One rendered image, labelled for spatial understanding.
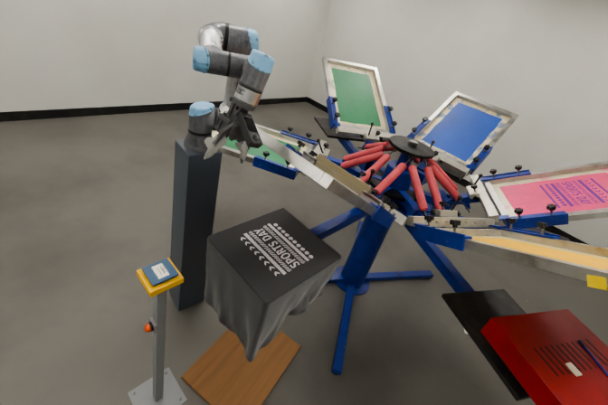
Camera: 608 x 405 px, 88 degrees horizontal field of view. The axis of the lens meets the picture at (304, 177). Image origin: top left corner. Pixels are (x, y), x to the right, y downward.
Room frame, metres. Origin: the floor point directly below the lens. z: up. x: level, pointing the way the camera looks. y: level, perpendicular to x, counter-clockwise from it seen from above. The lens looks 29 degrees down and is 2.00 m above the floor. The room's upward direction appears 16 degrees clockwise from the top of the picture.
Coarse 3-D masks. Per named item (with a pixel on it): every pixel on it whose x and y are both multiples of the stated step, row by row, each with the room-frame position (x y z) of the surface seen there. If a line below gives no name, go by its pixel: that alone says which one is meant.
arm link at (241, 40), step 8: (232, 24) 1.38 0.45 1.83; (232, 32) 1.34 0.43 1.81; (240, 32) 1.36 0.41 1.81; (248, 32) 1.38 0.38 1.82; (256, 32) 1.41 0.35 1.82; (224, 40) 1.32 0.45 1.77; (232, 40) 1.33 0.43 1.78; (240, 40) 1.35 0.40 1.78; (248, 40) 1.36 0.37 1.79; (256, 40) 1.38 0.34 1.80; (224, 48) 1.33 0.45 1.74; (232, 48) 1.34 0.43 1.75; (240, 48) 1.35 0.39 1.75; (248, 48) 1.36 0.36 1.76; (256, 48) 1.37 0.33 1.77; (232, 80) 1.41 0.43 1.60; (232, 88) 1.41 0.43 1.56; (224, 96) 1.45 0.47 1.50; (232, 96) 1.43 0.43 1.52; (224, 104) 1.45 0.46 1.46
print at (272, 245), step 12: (264, 228) 1.26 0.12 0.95; (276, 228) 1.29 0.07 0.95; (252, 240) 1.15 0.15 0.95; (264, 240) 1.17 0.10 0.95; (276, 240) 1.19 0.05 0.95; (288, 240) 1.22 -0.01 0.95; (252, 252) 1.07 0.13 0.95; (264, 252) 1.09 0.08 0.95; (276, 252) 1.11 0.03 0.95; (288, 252) 1.14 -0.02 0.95; (300, 252) 1.16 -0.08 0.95; (264, 264) 1.02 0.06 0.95; (276, 264) 1.04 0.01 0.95; (288, 264) 1.06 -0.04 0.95; (300, 264) 1.08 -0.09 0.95; (276, 276) 0.98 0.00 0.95
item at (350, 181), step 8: (320, 160) 1.52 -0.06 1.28; (328, 160) 1.51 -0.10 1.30; (320, 168) 1.49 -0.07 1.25; (328, 168) 1.48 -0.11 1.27; (336, 168) 1.47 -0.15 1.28; (336, 176) 1.43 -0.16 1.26; (344, 176) 1.42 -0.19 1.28; (352, 176) 1.41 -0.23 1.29; (352, 184) 1.38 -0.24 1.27; (360, 184) 1.37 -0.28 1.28; (360, 192) 1.34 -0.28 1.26; (368, 192) 1.33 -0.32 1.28
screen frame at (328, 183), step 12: (228, 108) 1.17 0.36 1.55; (264, 132) 1.03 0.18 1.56; (264, 144) 1.00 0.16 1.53; (276, 144) 0.98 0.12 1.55; (288, 156) 0.94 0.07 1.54; (300, 156) 0.92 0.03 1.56; (300, 168) 0.89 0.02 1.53; (312, 168) 0.88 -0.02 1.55; (324, 180) 0.84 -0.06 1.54; (336, 192) 0.87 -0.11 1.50; (348, 192) 0.93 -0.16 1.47; (360, 204) 1.03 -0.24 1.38
